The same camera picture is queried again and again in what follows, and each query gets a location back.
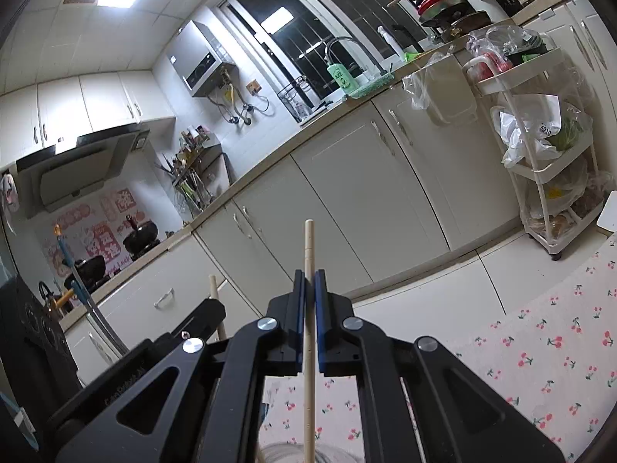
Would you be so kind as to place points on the white flat board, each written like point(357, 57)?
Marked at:
point(608, 219)

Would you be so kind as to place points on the white base cabinets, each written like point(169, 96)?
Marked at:
point(376, 188)

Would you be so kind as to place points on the countertop utensil rack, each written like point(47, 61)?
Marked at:
point(193, 173)

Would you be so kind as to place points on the cherry print tablecloth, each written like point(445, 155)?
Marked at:
point(530, 347)

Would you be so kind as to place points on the dark frying pan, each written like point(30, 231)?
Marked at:
point(462, 24)

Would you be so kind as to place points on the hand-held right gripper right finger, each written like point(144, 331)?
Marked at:
point(320, 318)

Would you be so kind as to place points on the chrome faucet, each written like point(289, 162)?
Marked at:
point(344, 40)

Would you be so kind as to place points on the white wall cabinets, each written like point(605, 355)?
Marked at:
point(96, 101)

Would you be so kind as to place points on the pink wall stickers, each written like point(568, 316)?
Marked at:
point(103, 241)

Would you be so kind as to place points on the wall socket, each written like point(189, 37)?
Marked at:
point(254, 88)

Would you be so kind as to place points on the silver water heater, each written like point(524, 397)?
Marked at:
point(197, 55)

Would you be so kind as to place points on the black wok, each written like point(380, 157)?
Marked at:
point(140, 238)

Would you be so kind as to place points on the grey mop pole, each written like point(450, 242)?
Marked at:
point(84, 289)

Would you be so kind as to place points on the long wooden chopstick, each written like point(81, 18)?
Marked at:
point(212, 284)
point(309, 251)

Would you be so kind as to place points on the kitchen window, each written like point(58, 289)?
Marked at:
point(289, 24)

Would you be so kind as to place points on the black pan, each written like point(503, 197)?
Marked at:
point(89, 270)

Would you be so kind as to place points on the plastic bag on cabinet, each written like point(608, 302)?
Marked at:
point(448, 91)

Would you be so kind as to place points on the green soap bottle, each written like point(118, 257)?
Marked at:
point(341, 77)

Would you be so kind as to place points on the range hood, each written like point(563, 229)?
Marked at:
point(72, 178)

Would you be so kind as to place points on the white trolley cart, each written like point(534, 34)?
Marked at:
point(520, 75)

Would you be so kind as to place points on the clear bag of red produce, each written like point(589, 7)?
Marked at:
point(491, 58)

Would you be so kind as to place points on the green dishcloth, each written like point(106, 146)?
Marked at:
point(371, 87)

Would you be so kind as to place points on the white plastic bag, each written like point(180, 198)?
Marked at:
point(525, 130)

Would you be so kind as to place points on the clear glass jar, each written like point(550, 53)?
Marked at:
point(279, 453)

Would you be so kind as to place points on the hanging cloth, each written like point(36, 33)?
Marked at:
point(8, 193)

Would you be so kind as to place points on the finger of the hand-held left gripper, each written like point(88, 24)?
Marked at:
point(207, 318)

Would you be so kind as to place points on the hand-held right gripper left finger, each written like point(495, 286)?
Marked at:
point(300, 318)

